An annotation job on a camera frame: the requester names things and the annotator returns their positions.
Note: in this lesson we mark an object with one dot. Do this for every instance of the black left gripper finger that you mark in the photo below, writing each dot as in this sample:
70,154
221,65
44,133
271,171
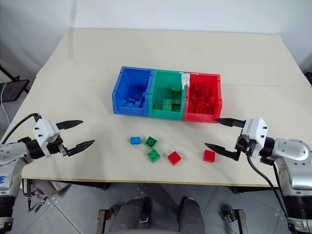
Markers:
69,124
80,147

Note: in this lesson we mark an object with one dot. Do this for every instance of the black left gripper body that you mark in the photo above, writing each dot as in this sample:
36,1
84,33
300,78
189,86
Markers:
54,147

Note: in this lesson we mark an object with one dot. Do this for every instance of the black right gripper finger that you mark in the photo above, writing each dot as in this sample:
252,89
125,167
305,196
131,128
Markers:
230,122
219,149

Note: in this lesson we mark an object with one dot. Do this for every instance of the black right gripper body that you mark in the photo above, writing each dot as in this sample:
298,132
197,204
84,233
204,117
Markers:
243,145

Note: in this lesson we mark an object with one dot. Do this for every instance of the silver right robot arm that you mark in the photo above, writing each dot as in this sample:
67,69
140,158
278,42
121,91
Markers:
292,151

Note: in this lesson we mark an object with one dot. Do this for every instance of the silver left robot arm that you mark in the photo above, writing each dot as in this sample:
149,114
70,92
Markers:
9,151

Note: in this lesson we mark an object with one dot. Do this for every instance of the red toy building block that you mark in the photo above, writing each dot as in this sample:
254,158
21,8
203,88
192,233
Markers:
174,157
209,156

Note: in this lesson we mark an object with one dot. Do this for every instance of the red plastic storage bin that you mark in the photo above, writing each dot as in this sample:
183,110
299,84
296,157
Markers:
202,118

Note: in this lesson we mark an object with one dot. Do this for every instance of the blue toy building block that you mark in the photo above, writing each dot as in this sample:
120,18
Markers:
135,141

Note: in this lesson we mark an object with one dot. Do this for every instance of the dark green building block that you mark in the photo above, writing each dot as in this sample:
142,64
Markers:
176,91
176,107

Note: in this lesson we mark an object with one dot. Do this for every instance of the white torn sticker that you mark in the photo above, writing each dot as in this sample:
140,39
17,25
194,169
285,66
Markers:
185,79

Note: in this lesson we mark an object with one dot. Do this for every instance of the blue plastic storage bin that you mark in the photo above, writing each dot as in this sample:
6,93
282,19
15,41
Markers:
119,84

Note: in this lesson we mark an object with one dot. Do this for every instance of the black mesh stand tray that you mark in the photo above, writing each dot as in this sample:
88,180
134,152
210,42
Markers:
14,89

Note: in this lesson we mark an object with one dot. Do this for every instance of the light green building block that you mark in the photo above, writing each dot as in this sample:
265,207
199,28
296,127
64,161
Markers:
167,104

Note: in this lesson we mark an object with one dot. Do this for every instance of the green four-stud building block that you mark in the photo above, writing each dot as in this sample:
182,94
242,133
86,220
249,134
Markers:
153,155

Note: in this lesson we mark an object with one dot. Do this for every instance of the green block with round hole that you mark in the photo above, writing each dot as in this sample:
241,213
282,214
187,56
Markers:
150,142

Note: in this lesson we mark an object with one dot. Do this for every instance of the dark rounded robot leg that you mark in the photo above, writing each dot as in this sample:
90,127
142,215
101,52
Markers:
191,214
132,214

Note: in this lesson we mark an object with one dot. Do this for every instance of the green plastic storage bin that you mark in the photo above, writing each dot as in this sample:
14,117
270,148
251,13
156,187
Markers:
159,80

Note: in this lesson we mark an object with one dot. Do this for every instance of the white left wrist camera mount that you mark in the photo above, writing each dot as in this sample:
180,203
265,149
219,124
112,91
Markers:
45,131

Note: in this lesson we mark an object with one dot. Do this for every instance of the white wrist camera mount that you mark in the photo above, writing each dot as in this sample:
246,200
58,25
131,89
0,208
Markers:
45,131
256,131

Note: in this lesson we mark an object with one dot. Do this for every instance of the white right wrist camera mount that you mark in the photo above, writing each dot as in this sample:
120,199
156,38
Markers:
256,131

